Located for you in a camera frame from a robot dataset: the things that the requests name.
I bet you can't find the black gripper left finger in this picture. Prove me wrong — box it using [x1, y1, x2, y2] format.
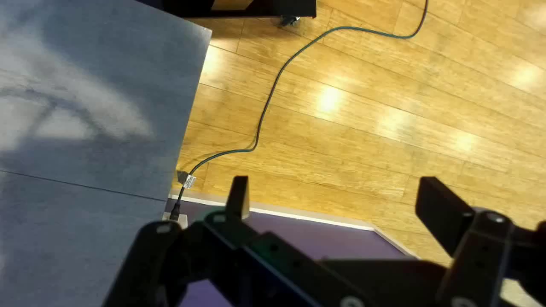
[225, 175, 249, 219]

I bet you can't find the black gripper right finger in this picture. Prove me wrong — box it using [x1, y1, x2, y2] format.
[414, 175, 474, 255]

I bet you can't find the thin dark floor cable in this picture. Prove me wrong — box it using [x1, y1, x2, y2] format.
[187, 0, 430, 175]

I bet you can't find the black furniture base with caster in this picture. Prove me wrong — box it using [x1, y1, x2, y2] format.
[138, 0, 317, 27]

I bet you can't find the small metal cable connector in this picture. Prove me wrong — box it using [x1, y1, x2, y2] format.
[169, 168, 198, 221]

